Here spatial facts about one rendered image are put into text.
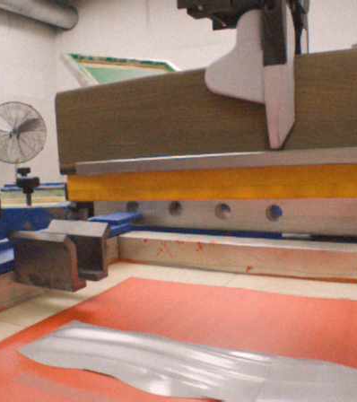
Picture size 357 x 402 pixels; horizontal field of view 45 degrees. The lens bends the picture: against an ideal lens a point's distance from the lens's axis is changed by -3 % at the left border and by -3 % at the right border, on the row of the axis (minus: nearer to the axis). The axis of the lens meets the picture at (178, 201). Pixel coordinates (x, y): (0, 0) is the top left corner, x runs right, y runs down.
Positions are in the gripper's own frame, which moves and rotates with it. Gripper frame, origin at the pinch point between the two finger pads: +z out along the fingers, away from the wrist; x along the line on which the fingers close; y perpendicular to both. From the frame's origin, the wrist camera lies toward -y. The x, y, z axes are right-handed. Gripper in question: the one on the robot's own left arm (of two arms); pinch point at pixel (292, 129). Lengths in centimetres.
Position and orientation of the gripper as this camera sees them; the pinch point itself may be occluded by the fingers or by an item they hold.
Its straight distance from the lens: 32.1
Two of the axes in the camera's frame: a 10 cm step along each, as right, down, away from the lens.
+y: -9.0, -0.3, 4.3
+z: 0.3, 9.9, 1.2
